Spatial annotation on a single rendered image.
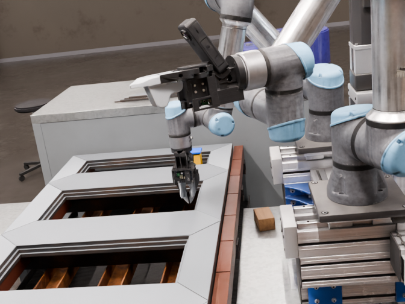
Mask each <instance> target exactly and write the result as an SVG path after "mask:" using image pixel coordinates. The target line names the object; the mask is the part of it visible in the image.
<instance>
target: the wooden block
mask: <svg viewBox="0 0 405 304"><path fill-rule="evenodd" d="M253 211H254V221H255V222H256V224H257V227H258V229H259V231H260V232H262V231H267V230H274V229H275V218H274V216H273V214H272V212H271V210H270V208H269V207H261V208H257V209H253Z"/></svg>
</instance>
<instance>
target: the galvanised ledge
mask: <svg viewBox="0 0 405 304"><path fill-rule="evenodd" d="M257 208H260V207H256V208H246V209H243V220H242V236H241V245H240V261H239V277H238V285H237V301H236V304H301V303H300V297H299V293H298V290H292V289H291V285H290V276H289V267H288V261H287V259H286V257H285V252H284V245H283V238H282V234H281V221H280V207H279V206H275V207H269V208H270V210H271V212H272V214H273V216H274V218H275V229H274V230H267V231H262V232H260V231H259V229H258V227H257V224H256V222H255V221H254V211H253V209H257Z"/></svg>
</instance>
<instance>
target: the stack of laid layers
mask: <svg viewBox="0 0 405 304"><path fill-rule="evenodd" d="M210 152H211V151H206V152H201V155H202V160H207V163H206V164H208V161H209V156H210ZM232 157H233V144H232V148H231V156H230V163H229V167H228V175H227V182H226V187H225V194H224V202H223V206H222V213H221V221H220V225H219V233H218V240H217V245H216V252H215V260H214V264H213V271H212V279H211V284H210V291H209V299H208V303H207V304H211V301H212V292H213V285H214V280H215V272H216V264H217V260H218V251H219V243H220V238H221V231H222V223H223V218H224V211H225V202H226V198H227V190H228V182H229V177H230V169H231V161H232ZM163 163H175V157H174V154H167V155H159V156H143V157H129V158H120V159H105V160H90V161H86V163H85V164H84V165H83V166H82V167H81V168H80V170H79V171H78V172H77V174H78V173H88V172H89V170H90V169H98V168H114V167H123V166H138V165H154V164H163ZM202 184H203V181H199V184H198V187H197V190H196V191H199V194H198V198H197V201H196V205H195V210H196V206H197V204H198V199H199V195H200V192H201V187H202ZM175 192H179V189H178V187H177V186H176V184H174V185H173V183H161V184H152V185H136V186H118V187H109V188H93V189H76V190H67V191H61V193H60V194H59V195H58V196H57V198H56V199H55V200H54V201H53V202H52V204H51V205H50V206H49V208H47V210H46V211H45V212H44V213H43V215H42V216H41V217H40V218H39V219H38V221H42V220H51V219H52V218H53V216H54V215H55V214H56V213H57V211H58V210H59V209H60V208H61V206H62V205H63V203H64V202H65V201H66V200H77V199H87V198H104V197H121V196H131V195H148V194H165V193H175ZM189 236H190V235H185V236H168V237H158V238H139V239H120V240H109V241H90V242H71V243H60V244H41V245H22V246H16V247H15V248H14V249H13V251H12V252H11V253H10V254H9V255H8V257H7V258H6V259H5V261H4V262H3V263H2V264H1V265H0V284H2V282H3V281H4V279H5V278H6V277H7V276H8V274H9V273H10V272H11V270H12V269H13V268H14V266H15V265H16V264H17V263H18V262H19V260H20V259H21V258H26V257H37V256H58V255H80V254H92V253H113V252H135V251H147V250H168V249H184V251H183V255H182V259H181V263H180V267H179V270H178V274H177V278H176V281H175V283H178V277H179V274H180V270H181V265H182V262H183V258H184V253H185V250H186V246H187V242H188V239H189Z"/></svg>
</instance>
